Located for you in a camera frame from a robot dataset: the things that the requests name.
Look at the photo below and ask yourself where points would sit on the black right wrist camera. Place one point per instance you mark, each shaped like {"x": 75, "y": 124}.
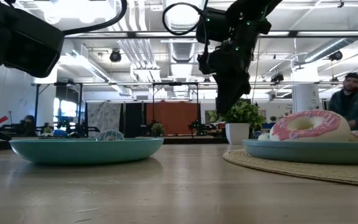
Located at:
{"x": 213, "y": 25}

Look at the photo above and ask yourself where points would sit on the green plant in white pot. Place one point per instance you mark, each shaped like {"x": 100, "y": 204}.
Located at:
{"x": 244, "y": 116}

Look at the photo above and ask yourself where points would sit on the black background workstation frame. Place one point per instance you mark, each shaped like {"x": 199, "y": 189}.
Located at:
{"x": 152, "y": 109}

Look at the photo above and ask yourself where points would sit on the large pink frosted donut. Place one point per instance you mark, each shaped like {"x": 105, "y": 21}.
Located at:
{"x": 331, "y": 130}

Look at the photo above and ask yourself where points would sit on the round woven placemat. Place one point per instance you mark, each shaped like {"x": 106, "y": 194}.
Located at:
{"x": 290, "y": 169}

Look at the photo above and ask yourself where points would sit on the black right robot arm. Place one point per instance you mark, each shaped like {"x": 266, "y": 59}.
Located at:
{"x": 253, "y": 9}

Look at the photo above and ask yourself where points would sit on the small background potted plant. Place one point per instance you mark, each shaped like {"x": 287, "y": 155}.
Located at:
{"x": 157, "y": 129}

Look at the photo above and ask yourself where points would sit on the orange partition panel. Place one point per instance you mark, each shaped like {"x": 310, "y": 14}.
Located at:
{"x": 172, "y": 116}

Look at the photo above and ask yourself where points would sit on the black ceiling spotlight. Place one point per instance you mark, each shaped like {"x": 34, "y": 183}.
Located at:
{"x": 115, "y": 56}
{"x": 336, "y": 55}
{"x": 277, "y": 78}

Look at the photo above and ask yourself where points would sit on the white round column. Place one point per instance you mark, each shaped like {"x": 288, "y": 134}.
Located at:
{"x": 304, "y": 98}

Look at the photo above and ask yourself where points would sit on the blue-grey plate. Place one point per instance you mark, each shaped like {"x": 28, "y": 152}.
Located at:
{"x": 315, "y": 152}

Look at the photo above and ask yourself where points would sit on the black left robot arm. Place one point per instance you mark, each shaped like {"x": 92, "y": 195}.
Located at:
{"x": 16, "y": 37}

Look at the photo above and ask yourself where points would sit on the black curtain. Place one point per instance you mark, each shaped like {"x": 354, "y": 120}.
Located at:
{"x": 132, "y": 119}

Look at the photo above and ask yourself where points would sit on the silver ventilation duct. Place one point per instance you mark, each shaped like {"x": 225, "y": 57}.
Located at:
{"x": 182, "y": 56}

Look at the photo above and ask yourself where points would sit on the grey marbled curtain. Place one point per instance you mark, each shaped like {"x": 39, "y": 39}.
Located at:
{"x": 104, "y": 116}

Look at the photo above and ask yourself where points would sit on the person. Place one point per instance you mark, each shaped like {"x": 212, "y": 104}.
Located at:
{"x": 356, "y": 105}
{"x": 29, "y": 124}

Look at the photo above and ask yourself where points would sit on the black background robot arm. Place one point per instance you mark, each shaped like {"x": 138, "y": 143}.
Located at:
{"x": 201, "y": 126}
{"x": 73, "y": 127}

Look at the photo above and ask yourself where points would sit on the teal plate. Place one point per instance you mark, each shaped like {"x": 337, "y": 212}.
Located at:
{"x": 85, "y": 151}

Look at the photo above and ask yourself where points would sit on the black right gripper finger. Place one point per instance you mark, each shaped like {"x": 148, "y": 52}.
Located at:
{"x": 241, "y": 87}
{"x": 222, "y": 93}

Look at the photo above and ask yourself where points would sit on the black aluminium rig frame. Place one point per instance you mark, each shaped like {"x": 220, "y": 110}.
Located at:
{"x": 292, "y": 33}

